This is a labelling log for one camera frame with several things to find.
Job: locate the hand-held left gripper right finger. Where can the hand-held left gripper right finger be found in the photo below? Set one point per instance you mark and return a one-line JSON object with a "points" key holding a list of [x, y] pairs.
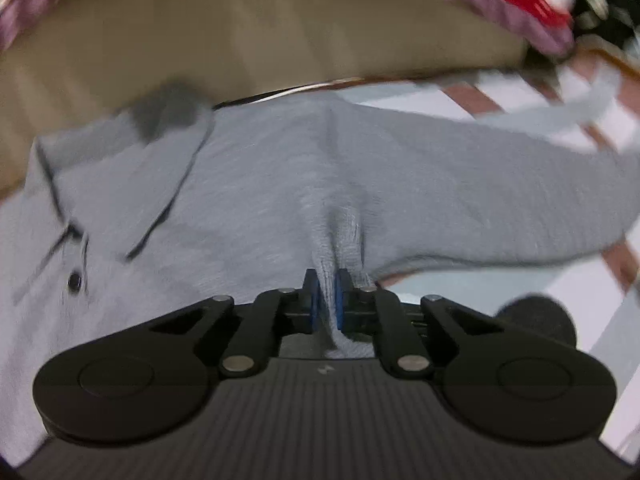
{"points": [[342, 300]]}

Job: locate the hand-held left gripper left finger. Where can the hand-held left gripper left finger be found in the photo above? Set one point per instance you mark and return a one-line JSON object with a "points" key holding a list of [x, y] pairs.
{"points": [[311, 300]]}

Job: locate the grey knit sweater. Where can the grey knit sweater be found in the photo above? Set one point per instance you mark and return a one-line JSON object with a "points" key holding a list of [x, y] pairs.
{"points": [[250, 185]]}

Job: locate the beige bed base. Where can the beige bed base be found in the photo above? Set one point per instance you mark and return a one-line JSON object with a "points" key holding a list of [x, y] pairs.
{"points": [[250, 35]]}

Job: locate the dark patterned cloth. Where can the dark patterned cloth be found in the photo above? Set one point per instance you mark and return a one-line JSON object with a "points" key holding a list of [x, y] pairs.
{"points": [[610, 15]]}

